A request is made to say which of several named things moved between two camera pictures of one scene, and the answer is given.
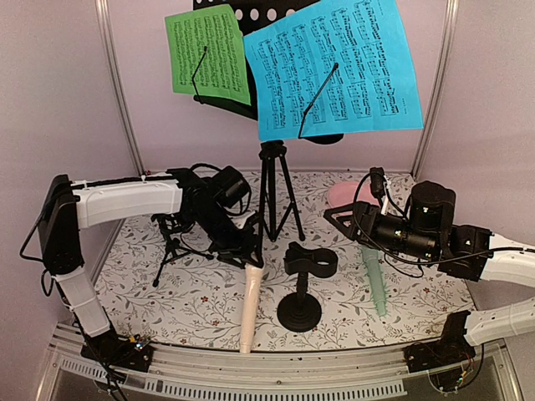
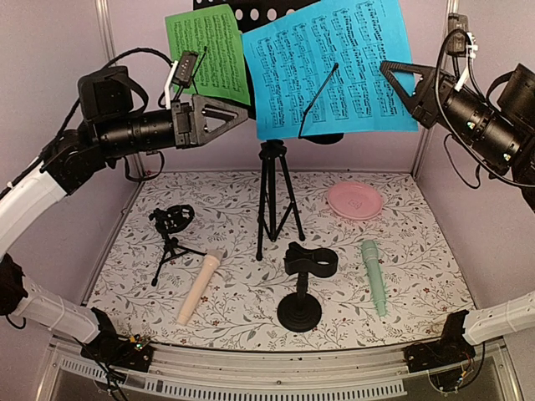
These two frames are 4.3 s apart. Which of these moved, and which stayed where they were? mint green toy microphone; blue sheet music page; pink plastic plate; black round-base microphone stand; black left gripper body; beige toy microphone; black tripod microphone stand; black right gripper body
Moved: black left gripper body; black right gripper body; beige toy microphone
Stayed: pink plastic plate; black round-base microphone stand; blue sheet music page; mint green toy microphone; black tripod microphone stand
